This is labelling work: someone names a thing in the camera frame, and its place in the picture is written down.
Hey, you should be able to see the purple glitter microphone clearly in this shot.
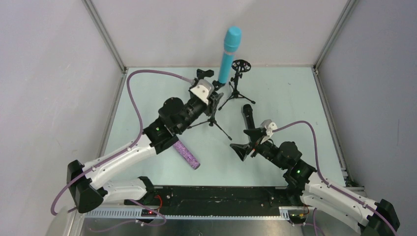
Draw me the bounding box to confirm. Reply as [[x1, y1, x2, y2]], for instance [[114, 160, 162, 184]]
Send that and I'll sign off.
[[173, 140, 200, 170]]

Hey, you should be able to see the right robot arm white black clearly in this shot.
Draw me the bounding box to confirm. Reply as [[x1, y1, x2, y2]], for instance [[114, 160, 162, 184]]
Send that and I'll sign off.
[[230, 128, 400, 236]]

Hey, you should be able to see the black microphone orange end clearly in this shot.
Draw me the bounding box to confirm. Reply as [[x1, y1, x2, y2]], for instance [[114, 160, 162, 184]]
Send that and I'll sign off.
[[242, 104, 255, 129]]

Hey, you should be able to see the blue microphone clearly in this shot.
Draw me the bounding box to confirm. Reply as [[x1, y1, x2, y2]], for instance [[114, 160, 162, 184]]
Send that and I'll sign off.
[[217, 26, 242, 85]]

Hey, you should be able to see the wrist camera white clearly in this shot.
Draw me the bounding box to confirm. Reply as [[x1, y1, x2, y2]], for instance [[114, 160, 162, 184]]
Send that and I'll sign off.
[[260, 119, 277, 137], [189, 79, 214, 105]]

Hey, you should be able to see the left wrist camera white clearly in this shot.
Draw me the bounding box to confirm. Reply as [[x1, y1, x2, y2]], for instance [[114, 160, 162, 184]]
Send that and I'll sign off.
[[189, 79, 214, 105]]

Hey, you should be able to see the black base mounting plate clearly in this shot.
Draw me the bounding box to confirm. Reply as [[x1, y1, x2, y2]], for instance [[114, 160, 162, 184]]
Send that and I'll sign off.
[[138, 186, 294, 216]]

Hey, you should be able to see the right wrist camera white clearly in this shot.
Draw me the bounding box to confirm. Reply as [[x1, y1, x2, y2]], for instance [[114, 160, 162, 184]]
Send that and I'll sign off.
[[260, 119, 277, 137]]

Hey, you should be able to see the black round base mic stand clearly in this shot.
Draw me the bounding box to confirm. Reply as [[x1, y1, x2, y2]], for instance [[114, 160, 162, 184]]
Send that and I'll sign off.
[[195, 69, 214, 81]]

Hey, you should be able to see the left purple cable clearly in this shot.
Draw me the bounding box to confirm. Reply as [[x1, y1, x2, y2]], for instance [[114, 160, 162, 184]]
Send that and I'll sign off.
[[50, 69, 196, 216]]

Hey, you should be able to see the small black tripod stand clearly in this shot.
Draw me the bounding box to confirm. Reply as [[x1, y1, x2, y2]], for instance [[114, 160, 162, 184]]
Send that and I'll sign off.
[[187, 81, 232, 141]]

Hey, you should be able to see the grey slotted cable duct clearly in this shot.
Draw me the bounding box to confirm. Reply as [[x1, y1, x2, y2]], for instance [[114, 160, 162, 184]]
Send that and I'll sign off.
[[85, 208, 291, 221]]

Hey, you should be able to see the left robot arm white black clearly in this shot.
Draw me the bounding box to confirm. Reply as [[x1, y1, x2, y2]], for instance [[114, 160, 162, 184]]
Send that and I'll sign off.
[[67, 92, 223, 213]]

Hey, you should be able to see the black tripod shock mount stand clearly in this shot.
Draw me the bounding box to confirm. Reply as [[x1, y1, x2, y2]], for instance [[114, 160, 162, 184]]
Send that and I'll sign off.
[[218, 59, 256, 111]]

